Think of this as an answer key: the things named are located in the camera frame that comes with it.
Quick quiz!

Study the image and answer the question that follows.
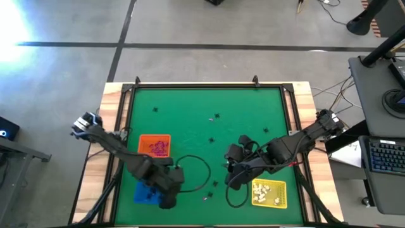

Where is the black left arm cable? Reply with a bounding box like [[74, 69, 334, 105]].
[[175, 155, 212, 193]]

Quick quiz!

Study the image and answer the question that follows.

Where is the black box device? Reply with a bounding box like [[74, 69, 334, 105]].
[[0, 116, 21, 142]]

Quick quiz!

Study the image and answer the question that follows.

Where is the blue plastic basket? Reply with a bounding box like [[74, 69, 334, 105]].
[[133, 180, 163, 205]]

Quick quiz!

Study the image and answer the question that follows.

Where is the black round monitor base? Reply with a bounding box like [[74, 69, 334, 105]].
[[382, 88, 405, 115]]

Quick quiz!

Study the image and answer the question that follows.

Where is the black backlit keyboard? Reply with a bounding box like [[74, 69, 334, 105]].
[[368, 139, 405, 175]]

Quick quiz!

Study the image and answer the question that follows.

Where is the black floor cable bundle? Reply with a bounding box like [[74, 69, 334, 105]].
[[311, 75, 363, 115]]

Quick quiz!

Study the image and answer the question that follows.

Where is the grey keyboard desk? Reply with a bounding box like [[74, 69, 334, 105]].
[[359, 135, 405, 216]]

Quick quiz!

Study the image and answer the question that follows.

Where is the black desk leg bar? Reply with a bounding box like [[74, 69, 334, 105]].
[[325, 120, 370, 155]]

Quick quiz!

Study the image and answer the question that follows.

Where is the grey side desk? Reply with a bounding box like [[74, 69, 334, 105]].
[[348, 55, 405, 137]]

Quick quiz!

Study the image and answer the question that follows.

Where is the white paper sheet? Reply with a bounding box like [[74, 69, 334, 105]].
[[328, 136, 363, 168]]

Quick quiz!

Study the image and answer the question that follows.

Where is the black aluminium table frame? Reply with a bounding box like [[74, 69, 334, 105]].
[[68, 75, 346, 228]]

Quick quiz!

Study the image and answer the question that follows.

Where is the black desk device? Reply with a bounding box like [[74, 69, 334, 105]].
[[388, 58, 405, 90]]

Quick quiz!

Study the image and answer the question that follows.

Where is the orange black striped mat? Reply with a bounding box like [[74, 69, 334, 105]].
[[360, 0, 382, 30]]

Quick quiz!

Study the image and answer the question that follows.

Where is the grey metal table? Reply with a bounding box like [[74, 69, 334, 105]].
[[0, 136, 53, 228]]

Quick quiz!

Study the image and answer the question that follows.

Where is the dark grey cabinet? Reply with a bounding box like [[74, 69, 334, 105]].
[[376, 0, 405, 38]]

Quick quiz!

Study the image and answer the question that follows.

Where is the black stand foot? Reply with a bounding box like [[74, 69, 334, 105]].
[[346, 0, 390, 36]]

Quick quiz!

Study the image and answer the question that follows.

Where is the black slanted pole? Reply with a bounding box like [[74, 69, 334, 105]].
[[361, 24, 405, 68]]

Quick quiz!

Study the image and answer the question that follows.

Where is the yellow plastic basket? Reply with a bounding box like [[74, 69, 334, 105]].
[[251, 178, 288, 210]]

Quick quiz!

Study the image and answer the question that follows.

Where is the green table mat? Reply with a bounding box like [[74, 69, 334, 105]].
[[114, 87, 304, 225]]

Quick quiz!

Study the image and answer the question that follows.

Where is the orange plastic basket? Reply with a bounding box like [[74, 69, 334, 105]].
[[137, 134, 172, 158]]

